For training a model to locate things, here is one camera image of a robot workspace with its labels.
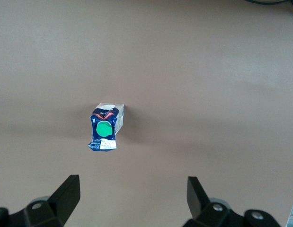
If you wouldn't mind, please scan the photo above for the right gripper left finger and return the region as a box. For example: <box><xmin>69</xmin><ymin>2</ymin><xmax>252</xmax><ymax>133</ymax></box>
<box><xmin>0</xmin><ymin>175</ymin><xmax>81</xmax><ymax>227</ymax></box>

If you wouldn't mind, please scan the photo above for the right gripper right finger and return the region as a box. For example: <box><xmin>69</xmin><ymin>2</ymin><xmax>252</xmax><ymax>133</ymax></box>
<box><xmin>181</xmin><ymin>176</ymin><xmax>283</xmax><ymax>227</ymax></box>

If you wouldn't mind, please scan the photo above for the blue milk carton green cap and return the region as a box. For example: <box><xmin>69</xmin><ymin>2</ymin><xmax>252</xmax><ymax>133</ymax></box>
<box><xmin>87</xmin><ymin>102</ymin><xmax>126</xmax><ymax>151</ymax></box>

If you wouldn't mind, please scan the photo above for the black floor cable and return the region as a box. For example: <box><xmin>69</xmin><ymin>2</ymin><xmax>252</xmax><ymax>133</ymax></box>
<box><xmin>242</xmin><ymin>0</ymin><xmax>293</xmax><ymax>11</ymax></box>

